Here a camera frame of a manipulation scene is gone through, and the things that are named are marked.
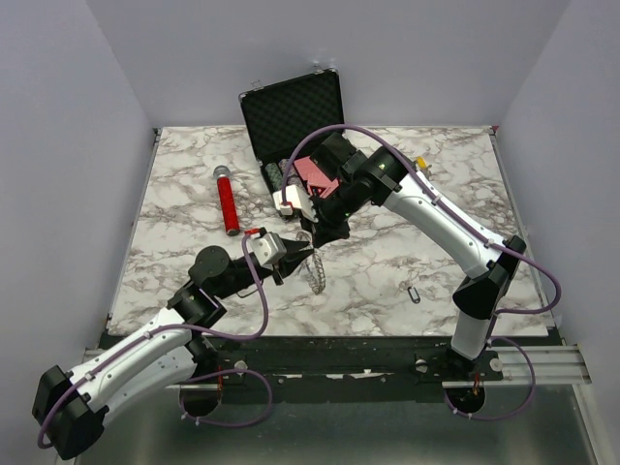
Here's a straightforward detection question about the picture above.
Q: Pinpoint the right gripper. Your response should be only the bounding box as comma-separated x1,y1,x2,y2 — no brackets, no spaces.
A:
297,179,362,249

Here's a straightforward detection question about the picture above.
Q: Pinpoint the metal disc with keyrings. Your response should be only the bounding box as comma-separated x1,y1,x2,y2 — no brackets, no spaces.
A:
305,250,326,295

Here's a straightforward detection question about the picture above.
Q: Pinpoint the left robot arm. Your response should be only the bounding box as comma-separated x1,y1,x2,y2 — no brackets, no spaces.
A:
32,229,313,460

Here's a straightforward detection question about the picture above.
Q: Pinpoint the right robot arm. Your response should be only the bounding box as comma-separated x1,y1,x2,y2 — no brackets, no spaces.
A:
277,132,526,380

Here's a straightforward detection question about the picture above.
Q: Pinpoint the pink playing cards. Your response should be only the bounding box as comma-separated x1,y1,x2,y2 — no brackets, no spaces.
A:
294,157,339,199

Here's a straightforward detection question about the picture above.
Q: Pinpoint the red microphone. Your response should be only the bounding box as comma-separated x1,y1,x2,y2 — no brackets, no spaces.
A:
213,165,240,236

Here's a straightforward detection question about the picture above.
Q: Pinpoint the key with black tag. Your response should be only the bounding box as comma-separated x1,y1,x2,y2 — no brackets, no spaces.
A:
402,283,421,304

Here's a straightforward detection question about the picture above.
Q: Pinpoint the key with yellow tag far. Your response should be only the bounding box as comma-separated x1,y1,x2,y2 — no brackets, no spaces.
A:
416,156,431,172

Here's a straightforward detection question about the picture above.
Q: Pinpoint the black poker chip case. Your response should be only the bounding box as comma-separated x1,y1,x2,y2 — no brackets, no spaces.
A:
239,69,345,194

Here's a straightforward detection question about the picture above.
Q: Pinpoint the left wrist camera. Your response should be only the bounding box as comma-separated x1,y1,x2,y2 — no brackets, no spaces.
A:
248,229,287,268

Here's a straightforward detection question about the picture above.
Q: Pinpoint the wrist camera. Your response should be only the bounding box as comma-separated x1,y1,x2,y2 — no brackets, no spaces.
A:
272,185,318,223
248,229,287,268

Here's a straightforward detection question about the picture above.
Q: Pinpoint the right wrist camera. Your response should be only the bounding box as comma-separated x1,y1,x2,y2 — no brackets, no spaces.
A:
272,185,318,223

